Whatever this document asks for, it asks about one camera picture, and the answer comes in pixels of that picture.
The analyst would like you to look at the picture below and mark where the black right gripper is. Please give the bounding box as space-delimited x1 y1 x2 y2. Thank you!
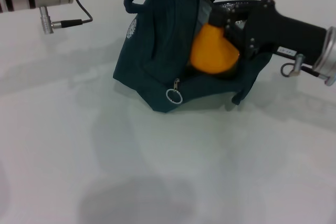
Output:
208 0 329 65

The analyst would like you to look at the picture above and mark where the orange pear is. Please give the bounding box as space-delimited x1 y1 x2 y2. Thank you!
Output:
189 22 240 76

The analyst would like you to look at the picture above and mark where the dark teal insulated lunch bag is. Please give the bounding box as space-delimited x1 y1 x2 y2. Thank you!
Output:
112 0 272 114

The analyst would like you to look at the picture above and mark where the right arm cable with plug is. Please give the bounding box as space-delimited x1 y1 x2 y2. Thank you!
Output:
280 53 326 79

